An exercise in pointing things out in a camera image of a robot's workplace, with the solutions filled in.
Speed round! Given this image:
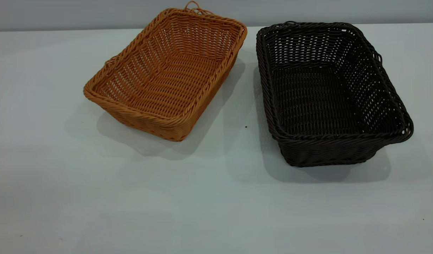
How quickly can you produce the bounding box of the orange-brown wicker basket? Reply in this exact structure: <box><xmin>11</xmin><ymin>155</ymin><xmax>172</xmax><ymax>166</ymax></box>
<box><xmin>83</xmin><ymin>1</ymin><xmax>248</xmax><ymax>142</ymax></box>

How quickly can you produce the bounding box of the dark brown wicker basket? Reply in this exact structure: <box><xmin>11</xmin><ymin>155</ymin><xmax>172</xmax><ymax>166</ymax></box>
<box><xmin>256</xmin><ymin>21</ymin><xmax>414</xmax><ymax>168</ymax></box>

